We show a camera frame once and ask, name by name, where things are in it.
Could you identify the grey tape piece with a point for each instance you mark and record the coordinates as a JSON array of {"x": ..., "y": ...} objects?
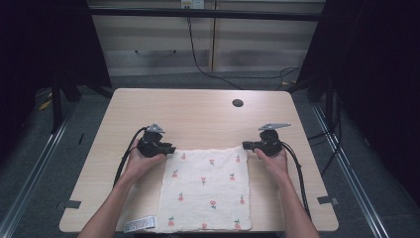
[
  {"x": 327, "y": 200},
  {"x": 72, "y": 204}
]

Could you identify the yellow floor tape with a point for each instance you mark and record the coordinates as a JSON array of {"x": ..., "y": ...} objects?
[{"x": 45, "y": 103}]

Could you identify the white cloth label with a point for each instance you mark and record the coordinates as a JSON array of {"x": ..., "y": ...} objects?
[{"x": 140, "y": 223}]

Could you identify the black metal stand leg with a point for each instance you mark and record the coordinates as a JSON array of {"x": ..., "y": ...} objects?
[{"x": 56, "y": 105}]

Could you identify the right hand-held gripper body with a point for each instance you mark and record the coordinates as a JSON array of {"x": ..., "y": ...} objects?
[{"x": 270, "y": 140}]

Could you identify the white cloth with red print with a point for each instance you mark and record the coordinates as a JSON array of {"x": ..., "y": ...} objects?
[{"x": 204, "y": 191}]

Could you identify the person's left hand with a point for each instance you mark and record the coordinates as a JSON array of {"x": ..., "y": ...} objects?
[{"x": 140, "y": 165}]

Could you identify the small black floor strip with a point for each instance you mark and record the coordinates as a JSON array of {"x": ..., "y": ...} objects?
[{"x": 81, "y": 139}]

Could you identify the black curtain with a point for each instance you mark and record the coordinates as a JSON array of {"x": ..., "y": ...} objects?
[
  {"x": 379, "y": 82},
  {"x": 39, "y": 49}
]

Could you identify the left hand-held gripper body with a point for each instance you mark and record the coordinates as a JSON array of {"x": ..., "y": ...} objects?
[{"x": 152, "y": 142}]

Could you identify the black horizontal metal bar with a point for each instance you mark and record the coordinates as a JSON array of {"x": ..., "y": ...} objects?
[{"x": 204, "y": 14}]

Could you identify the white wall socket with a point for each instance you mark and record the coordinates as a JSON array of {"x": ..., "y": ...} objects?
[{"x": 192, "y": 3}]

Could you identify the person's right hand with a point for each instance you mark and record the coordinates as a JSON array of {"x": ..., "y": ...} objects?
[{"x": 274, "y": 163}]

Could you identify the round black table grommet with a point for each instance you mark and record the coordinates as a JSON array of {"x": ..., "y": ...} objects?
[{"x": 237, "y": 102}]

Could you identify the metal floor rail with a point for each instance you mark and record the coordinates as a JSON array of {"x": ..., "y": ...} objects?
[
  {"x": 29, "y": 178},
  {"x": 353, "y": 178}
]

